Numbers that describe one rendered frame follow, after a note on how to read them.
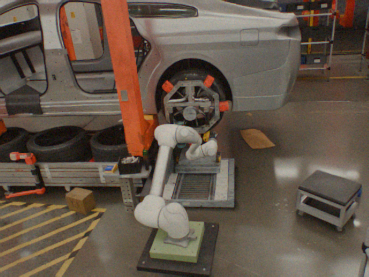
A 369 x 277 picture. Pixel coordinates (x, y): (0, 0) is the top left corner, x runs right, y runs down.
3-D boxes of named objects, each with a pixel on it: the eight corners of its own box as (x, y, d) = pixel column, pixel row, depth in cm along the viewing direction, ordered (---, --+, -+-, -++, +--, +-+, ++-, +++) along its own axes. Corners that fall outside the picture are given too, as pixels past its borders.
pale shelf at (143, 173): (151, 168, 314) (151, 165, 313) (147, 178, 299) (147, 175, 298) (109, 168, 321) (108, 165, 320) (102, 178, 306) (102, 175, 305)
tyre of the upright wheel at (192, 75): (157, 74, 348) (172, 130, 375) (153, 80, 327) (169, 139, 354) (219, 62, 333) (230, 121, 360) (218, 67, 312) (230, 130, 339)
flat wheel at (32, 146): (27, 173, 357) (21, 154, 346) (36, 148, 415) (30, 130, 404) (89, 161, 369) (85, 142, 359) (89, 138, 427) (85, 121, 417)
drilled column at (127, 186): (137, 205, 333) (131, 170, 314) (135, 212, 324) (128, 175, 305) (128, 205, 334) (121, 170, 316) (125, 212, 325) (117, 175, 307)
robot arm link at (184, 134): (200, 129, 251) (184, 128, 256) (192, 123, 234) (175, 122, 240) (198, 146, 249) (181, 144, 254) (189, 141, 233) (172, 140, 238)
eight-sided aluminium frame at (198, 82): (220, 130, 339) (218, 78, 315) (220, 133, 333) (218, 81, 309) (168, 131, 348) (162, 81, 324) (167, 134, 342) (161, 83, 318)
